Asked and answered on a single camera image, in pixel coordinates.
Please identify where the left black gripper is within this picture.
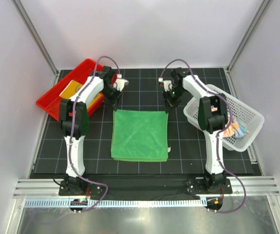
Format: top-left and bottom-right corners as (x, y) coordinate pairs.
(101, 85), (123, 111)

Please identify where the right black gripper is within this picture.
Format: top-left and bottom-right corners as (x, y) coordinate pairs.
(162, 86), (187, 113)

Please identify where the green towel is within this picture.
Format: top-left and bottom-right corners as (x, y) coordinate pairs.
(111, 110), (171, 162)

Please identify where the yellow blue hello towel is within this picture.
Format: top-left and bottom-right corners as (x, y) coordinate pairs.
(59, 80), (83, 99)

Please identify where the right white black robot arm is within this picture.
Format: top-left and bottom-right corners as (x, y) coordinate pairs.
(158, 69), (228, 193)

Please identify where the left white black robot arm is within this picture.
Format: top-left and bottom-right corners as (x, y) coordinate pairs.
(59, 66), (128, 195)

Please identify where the black grid cutting mat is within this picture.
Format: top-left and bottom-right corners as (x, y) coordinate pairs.
(30, 68), (262, 175)

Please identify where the red plastic tray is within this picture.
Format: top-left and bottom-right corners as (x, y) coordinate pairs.
(36, 59), (104, 121)

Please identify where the orange beige towel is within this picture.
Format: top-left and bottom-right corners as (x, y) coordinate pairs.
(211, 105), (249, 139)

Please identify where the white perforated plastic basket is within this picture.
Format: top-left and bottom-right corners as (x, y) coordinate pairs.
(183, 84), (264, 152)

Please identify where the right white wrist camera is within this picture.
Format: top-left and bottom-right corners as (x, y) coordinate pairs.
(158, 77), (173, 92)

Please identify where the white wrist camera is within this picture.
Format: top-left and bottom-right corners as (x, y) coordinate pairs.
(113, 74), (129, 92)
(158, 77), (173, 92)

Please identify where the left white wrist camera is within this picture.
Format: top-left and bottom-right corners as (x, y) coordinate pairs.
(113, 74), (129, 92)

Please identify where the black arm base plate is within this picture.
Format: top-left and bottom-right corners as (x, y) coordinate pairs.
(53, 174), (232, 201)

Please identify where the slotted cable duct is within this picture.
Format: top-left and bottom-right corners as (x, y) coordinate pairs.
(24, 197), (207, 209)

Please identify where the aluminium frame rail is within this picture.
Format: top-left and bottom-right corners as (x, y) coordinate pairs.
(13, 176), (280, 198)

